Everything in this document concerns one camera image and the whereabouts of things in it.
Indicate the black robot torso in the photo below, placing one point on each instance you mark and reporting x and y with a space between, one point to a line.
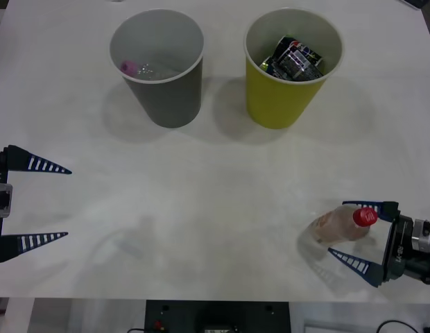
218 315

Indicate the grey plastic bin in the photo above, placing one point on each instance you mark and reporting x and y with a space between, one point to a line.
173 100

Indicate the yellow-green plastic bin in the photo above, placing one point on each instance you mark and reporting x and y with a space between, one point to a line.
277 104

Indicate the clear bottle with pink cap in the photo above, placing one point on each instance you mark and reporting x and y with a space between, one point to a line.
129 67

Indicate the plastic bottle with red cap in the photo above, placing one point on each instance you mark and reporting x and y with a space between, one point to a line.
336 225

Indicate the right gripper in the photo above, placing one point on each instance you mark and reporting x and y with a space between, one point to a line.
397 246

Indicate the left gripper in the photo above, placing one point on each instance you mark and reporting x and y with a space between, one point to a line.
0 173

